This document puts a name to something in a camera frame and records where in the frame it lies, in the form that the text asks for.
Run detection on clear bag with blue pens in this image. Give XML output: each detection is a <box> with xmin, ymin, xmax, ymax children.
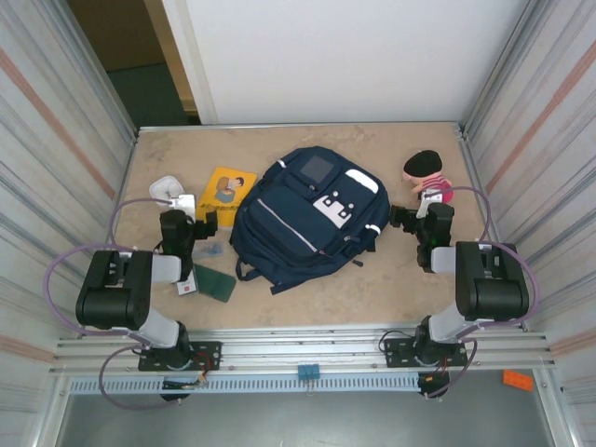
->
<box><xmin>193</xmin><ymin>241</ymin><xmax>225</xmax><ymax>260</ymax></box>

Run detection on yellow book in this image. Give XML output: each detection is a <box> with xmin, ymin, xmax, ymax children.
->
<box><xmin>194</xmin><ymin>166</ymin><xmax>258</xmax><ymax>228</ymax></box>

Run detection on navy blue backpack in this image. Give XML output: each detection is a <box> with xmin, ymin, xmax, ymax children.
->
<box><xmin>229</xmin><ymin>145</ymin><xmax>391</xmax><ymax>295</ymax></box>

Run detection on white square alarm clock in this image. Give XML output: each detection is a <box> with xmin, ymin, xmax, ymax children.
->
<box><xmin>148</xmin><ymin>175</ymin><xmax>183</xmax><ymax>202</ymax></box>

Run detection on plush doll pink dress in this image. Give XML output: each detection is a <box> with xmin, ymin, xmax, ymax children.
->
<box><xmin>401</xmin><ymin>149</ymin><xmax>455</xmax><ymax>205</ymax></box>

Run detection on orange block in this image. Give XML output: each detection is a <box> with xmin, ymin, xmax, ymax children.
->
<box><xmin>502</xmin><ymin>370</ymin><xmax>535</xmax><ymax>390</ymax></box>

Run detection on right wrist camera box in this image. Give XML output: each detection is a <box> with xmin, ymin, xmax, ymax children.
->
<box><xmin>415</xmin><ymin>188</ymin><xmax>444</xmax><ymax>220</ymax></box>

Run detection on aluminium table side rail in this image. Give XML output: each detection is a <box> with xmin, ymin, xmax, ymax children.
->
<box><xmin>457</xmin><ymin>123</ymin><xmax>530</xmax><ymax>332</ymax></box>
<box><xmin>76</xmin><ymin>129</ymin><xmax>141</xmax><ymax>339</ymax></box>

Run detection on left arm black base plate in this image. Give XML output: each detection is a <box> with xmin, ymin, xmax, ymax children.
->
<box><xmin>138</xmin><ymin>341</ymin><xmax>223</xmax><ymax>373</ymax></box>

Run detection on aluminium back rail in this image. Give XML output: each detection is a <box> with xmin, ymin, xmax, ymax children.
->
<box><xmin>136</xmin><ymin>121</ymin><xmax>465</xmax><ymax>137</ymax></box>

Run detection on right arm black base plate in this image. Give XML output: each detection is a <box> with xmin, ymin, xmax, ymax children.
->
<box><xmin>383</xmin><ymin>337</ymin><xmax>468</xmax><ymax>369</ymax></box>

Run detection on aluminium front rail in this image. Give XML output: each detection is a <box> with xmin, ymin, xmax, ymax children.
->
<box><xmin>48</xmin><ymin>325</ymin><xmax>558</xmax><ymax>377</ymax></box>

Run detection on black connector with wires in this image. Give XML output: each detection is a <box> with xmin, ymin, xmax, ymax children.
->
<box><xmin>417</xmin><ymin>370</ymin><xmax>452</xmax><ymax>400</ymax></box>
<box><xmin>159</xmin><ymin>375</ymin><xmax>209</xmax><ymax>402</ymax></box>

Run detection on gray slotted cable duct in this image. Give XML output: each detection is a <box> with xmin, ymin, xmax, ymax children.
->
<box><xmin>68</xmin><ymin>375</ymin><xmax>423</xmax><ymax>395</ymax></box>

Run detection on white door frame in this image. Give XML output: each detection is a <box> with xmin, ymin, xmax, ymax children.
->
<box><xmin>161</xmin><ymin>0</ymin><xmax>219</xmax><ymax>126</ymax></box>

